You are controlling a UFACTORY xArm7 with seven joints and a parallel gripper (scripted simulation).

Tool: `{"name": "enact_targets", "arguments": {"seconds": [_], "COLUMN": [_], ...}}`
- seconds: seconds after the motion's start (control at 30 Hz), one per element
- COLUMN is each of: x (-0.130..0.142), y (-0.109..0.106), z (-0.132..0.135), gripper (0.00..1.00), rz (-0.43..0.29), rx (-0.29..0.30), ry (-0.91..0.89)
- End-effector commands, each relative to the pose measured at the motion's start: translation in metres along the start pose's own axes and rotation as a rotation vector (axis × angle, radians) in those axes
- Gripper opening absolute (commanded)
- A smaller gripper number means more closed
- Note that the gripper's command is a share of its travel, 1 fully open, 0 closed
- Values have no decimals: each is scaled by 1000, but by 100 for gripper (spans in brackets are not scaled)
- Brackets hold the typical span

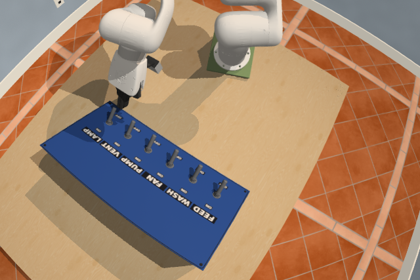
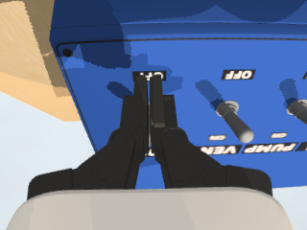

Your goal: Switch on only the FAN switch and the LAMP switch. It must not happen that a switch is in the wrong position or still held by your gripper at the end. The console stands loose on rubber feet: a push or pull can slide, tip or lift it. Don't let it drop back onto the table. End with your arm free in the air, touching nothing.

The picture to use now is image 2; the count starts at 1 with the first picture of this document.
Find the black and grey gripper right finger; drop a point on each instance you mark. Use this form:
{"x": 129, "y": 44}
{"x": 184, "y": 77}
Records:
{"x": 184, "y": 165}

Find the blue switch panel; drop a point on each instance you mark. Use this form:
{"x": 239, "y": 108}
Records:
{"x": 243, "y": 60}

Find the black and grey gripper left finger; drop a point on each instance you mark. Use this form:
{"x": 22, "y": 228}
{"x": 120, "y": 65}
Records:
{"x": 116, "y": 165}

